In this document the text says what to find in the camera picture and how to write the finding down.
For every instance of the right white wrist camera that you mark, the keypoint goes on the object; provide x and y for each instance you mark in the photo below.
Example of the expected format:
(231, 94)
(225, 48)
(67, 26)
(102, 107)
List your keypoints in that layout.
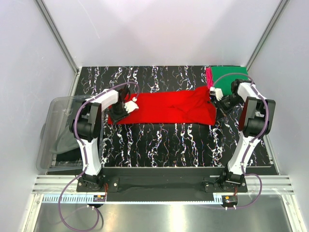
(216, 92)

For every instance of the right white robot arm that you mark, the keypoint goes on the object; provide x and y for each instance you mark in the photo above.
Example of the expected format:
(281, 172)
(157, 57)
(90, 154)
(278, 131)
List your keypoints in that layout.
(255, 121)

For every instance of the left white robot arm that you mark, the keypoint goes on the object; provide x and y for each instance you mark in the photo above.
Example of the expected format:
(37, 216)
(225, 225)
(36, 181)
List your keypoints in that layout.
(86, 128)

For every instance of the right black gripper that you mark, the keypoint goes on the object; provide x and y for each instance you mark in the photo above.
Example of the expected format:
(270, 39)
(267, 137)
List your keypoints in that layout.
(218, 104)

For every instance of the red t shirt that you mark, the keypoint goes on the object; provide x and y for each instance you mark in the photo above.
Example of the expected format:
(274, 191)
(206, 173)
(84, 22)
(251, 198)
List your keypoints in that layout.
(186, 106)

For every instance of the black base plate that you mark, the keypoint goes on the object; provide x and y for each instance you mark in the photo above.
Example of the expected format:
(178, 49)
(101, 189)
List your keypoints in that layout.
(201, 178)

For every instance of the white slotted cable duct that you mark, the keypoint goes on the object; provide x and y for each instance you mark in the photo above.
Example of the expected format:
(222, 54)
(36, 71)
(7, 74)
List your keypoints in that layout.
(74, 198)

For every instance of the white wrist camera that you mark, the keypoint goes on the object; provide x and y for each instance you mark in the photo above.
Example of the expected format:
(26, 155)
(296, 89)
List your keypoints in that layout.
(131, 105)
(216, 92)

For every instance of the black t shirt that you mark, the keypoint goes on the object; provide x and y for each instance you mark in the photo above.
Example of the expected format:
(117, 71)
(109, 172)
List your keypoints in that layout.
(70, 156)

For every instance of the green folded t shirt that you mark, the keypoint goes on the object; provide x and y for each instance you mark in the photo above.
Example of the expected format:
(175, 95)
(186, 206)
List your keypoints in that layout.
(225, 83)

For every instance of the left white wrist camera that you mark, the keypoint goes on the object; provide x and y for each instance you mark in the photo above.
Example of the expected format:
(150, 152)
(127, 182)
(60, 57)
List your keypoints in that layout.
(131, 105)

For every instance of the aluminium frame rail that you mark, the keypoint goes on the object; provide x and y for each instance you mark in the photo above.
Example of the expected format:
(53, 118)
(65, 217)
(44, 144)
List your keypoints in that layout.
(267, 184)

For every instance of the pink folded t shirt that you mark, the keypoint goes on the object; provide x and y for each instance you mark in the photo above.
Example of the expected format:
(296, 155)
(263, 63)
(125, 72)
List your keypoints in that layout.
(209, 77)

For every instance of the grey t shirt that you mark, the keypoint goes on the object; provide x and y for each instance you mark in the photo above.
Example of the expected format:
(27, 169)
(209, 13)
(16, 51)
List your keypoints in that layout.
(65, 142)

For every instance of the clear plastic bin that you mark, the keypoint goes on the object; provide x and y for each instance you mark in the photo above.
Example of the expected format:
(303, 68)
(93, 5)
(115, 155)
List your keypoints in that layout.
(60, 115)

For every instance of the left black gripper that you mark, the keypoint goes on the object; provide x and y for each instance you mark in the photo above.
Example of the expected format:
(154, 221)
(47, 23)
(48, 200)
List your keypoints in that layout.
(115, 118)

